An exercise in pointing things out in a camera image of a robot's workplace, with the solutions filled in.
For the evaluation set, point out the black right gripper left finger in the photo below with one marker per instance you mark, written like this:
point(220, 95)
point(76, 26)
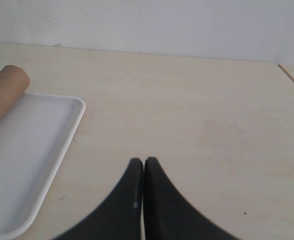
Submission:
point(118, 217)

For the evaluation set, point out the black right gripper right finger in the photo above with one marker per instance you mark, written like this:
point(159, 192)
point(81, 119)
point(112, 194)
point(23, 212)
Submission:
point(168, 215)

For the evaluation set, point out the brown cardboard tube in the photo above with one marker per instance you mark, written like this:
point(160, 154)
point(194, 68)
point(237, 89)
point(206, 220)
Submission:
point(13, 83)

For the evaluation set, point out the white rectangular plastic tray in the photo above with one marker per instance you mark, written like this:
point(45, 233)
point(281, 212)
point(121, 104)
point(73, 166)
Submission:
point(34, 137)

